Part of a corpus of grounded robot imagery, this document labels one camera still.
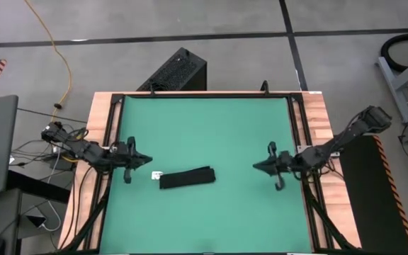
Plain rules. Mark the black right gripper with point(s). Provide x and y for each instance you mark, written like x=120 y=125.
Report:
x=287 y=161

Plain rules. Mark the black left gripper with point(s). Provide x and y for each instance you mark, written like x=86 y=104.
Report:
x=122 y=156

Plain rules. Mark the black towel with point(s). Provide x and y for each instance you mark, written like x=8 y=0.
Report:
x=190 y=177

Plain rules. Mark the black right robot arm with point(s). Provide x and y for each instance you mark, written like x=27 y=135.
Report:
x=349 y=132

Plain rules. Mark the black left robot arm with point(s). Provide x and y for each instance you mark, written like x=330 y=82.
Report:
x=83 y=150

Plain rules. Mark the black table clamp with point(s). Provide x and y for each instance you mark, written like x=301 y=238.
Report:
x=265 y=88
x=151 y=90

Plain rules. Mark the green table mat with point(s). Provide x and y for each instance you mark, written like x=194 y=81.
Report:
x=207 y=124

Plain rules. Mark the black computer tower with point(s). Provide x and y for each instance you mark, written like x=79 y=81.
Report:
x=179 y=71

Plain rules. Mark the large black orange-striped floor mat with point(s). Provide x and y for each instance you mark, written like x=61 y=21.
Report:
x=367 y=205

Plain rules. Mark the grey power adapter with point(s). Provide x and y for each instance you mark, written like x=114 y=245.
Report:
x=35 y=219

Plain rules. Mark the grey desk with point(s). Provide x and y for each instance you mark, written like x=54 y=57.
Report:
x=4 y=212

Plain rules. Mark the grey metal stand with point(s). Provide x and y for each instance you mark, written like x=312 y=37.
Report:
x=397 y=88

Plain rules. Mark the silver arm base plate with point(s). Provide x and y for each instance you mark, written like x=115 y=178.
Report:
x=300 y=149

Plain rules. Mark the black metal table frame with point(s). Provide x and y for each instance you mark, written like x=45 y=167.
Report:
x=297 y=97

